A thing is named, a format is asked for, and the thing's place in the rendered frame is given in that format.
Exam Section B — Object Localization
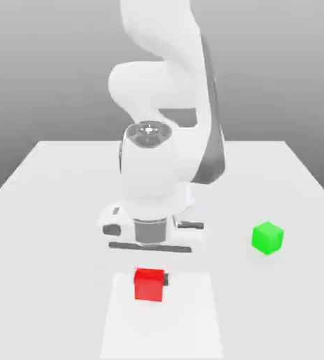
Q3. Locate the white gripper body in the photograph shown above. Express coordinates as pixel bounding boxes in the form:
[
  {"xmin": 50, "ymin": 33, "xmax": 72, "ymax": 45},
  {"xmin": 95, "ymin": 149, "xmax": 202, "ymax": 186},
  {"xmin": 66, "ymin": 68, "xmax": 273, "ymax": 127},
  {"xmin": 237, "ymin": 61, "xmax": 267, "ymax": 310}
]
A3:
[{"xmin": 105, "ymin": 238, "xmax": 197, "ymax": 266}]

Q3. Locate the small red cube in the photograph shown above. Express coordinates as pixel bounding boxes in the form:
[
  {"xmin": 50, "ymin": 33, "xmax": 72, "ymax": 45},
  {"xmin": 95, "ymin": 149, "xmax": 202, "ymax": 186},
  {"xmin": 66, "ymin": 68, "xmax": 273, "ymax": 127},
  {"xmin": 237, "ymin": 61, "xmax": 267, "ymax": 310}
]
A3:
[{"xmin": 134, "ymin": 267, "xmax": 166, "ymax": 302}]

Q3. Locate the small green cube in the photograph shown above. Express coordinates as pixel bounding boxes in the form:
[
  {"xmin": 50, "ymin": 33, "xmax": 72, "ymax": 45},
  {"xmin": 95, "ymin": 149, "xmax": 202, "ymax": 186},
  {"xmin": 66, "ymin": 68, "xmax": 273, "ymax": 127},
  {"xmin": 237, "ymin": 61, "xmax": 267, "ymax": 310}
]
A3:
[{"xmin": 251, "ymin": 221, "xmax": 285, "ymax": 256}]

